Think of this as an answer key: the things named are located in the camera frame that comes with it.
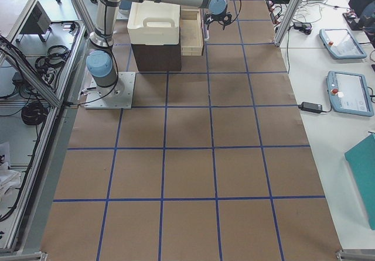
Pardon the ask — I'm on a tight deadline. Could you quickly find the wooden drawer with white handle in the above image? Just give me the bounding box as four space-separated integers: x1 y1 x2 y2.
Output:
180 9 204 56

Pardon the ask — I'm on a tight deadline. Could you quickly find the white plastic container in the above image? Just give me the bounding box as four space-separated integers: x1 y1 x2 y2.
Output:
127 1 180 45

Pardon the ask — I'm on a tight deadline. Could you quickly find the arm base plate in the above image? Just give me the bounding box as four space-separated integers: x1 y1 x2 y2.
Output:
83 72 136 109

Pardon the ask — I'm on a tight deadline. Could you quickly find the lower teach pendant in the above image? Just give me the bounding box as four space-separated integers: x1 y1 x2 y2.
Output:
326 71 374 117

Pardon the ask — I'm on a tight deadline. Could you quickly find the teach pendant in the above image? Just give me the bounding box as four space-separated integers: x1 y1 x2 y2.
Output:
326 71 374 117
319 29 367 59

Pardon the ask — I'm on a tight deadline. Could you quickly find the black power adapter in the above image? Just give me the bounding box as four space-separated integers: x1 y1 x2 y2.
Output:
298 102 323 114

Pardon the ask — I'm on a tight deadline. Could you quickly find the upper teach pendant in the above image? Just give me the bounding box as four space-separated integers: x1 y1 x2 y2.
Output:
319 29 367 59

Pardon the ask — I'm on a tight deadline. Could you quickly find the dark brown wooden cabinet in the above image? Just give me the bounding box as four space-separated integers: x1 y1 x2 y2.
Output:
131 44 182 72

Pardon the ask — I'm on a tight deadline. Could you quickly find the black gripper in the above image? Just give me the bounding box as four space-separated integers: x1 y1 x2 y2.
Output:
205 11 231 36

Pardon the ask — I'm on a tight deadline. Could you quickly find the teal box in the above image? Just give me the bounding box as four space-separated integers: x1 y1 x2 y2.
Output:
345 133 374 230

